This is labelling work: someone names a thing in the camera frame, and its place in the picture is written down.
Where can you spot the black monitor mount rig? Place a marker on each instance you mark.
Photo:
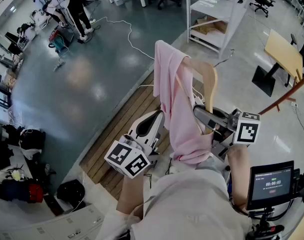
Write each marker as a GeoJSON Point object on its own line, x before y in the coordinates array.
{"type": "Point", "coordinates": [264, 230]}

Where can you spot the pile of dark clothes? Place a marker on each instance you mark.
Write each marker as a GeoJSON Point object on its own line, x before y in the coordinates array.
{"type": "Point", "coordinates": [32, 139]}

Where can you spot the black backpack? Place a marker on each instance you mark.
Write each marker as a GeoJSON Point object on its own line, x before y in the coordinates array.
{"type": "Point", "coordinates": [70, 192]}

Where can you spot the wooden clothes hanger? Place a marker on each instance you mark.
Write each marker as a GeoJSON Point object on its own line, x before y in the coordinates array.
{"type": "Point", "coordinates": [211, 84]}

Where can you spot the white power strip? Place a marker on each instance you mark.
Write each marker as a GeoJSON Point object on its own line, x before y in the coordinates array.
{"type": "Point", "coordinates": [294, 105]}
{"type": "Point", "coordinates": [199, 101]}

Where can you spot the light wooden square table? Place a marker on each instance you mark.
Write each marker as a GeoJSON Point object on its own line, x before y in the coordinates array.
{"type": "Point", "coordinates": [281, 50]}

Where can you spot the brown wooden coat rack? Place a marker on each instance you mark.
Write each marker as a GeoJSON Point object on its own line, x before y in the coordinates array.
{"type": "Point", "coordinates": [286, 94]}

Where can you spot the wooden slat platform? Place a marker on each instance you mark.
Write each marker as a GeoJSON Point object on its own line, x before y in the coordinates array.
{"type": "Point", "coordinates": [121, 134]}

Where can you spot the black table base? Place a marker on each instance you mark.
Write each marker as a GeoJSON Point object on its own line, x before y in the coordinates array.
{"type": "Point", "coordinates": [262, 81]}

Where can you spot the pink garment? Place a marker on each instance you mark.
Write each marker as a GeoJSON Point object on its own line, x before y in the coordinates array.
{"type": "Point", "coordinates": [176, 104]}

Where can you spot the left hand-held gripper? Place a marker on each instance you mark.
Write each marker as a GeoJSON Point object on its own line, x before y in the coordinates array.
{"type": "Point", "coordinates": [131, 156]}

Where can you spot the small black monitor screen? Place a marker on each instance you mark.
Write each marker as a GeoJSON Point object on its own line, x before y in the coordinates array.
{"type": "Point", "coordinates": [270, 184]}

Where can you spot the person's white shirt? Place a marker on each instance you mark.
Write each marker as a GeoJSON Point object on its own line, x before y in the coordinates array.
{"type": "Point", "coordinates": [186, 209]}

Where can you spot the person's right forearm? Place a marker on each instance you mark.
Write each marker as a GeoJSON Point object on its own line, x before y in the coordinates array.
{"type": "Point", "coordinates": [237, 174]}

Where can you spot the white locker cabinet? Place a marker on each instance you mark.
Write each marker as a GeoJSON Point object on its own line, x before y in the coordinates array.
{"type": "Point", "coordinates": [67, 224]}

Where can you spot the person's left forearm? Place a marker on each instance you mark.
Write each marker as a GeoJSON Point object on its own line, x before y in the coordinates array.
{"type": "Point", "coordinates": [130, 194]}

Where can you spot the red and teal trolley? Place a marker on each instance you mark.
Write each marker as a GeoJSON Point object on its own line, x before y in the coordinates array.
{"type": "Point", "coordinates": [60, 42]}

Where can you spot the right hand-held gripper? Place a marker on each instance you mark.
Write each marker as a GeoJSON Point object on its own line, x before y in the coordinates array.
{"type": "Point", "coordinates": [246, 131]}

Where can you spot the person's white shoe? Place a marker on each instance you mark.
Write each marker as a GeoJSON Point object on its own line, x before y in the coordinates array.
{"type": "Point", "coordinates": [173, 170]}

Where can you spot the white metal shelving rack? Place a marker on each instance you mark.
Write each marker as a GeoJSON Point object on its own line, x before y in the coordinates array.
{"type": "Point", "coordinates": [211, 40]}

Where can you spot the flat cardboard boxes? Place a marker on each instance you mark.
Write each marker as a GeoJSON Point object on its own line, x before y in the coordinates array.
{"type": "Point", "coordinates": [209, 25]}

